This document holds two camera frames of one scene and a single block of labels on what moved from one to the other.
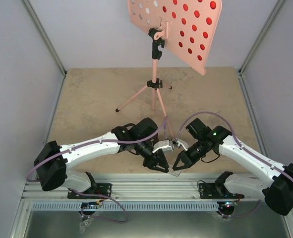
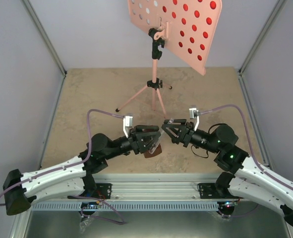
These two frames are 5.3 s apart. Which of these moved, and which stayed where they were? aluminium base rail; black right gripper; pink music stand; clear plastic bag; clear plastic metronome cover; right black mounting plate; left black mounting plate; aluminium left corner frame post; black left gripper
Moved: black right gripper; clear plastic metronome cover; black left gripper
Stayed: left black mounting plate; clear plastic bag; aluminium base rail; aluminium left corner frame post; right black mounting plate; pink music stand
